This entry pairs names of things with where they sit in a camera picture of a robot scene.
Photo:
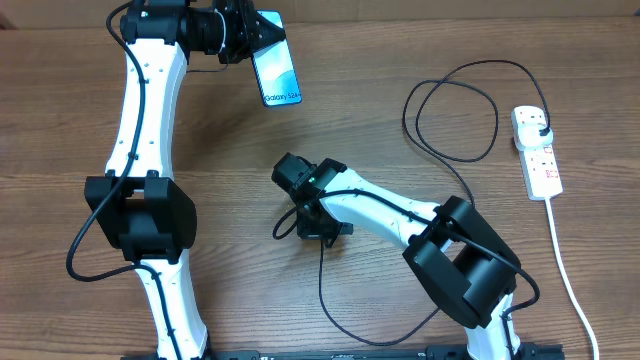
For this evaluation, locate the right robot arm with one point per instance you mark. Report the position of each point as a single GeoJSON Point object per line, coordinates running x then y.
{"type": "Point", "coordinates": [465, 267]}

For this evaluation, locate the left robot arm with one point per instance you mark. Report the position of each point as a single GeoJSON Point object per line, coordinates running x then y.
{"type": "Point", "coordinates": [139, 207]}

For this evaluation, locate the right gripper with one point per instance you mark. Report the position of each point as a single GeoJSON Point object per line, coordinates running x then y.
{"type": "Point", "coordinates": [314, 232]}

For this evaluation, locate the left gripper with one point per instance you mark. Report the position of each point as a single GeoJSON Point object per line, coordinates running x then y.
{"type": "Point", "coordinates": [246, 47]}

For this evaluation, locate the white charger plug adapter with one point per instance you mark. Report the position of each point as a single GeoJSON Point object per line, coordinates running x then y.
{"type": "Point", "coordinates": [529, 137]}

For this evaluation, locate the Samsung Galaxy smartphone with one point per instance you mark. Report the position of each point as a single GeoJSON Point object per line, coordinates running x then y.
{"type": "Point", "coordinates": [276, 75]}

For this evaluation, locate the white power strip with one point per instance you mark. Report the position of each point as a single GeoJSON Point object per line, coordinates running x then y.
{"type": "Point", "coordinates": [539, 166]}

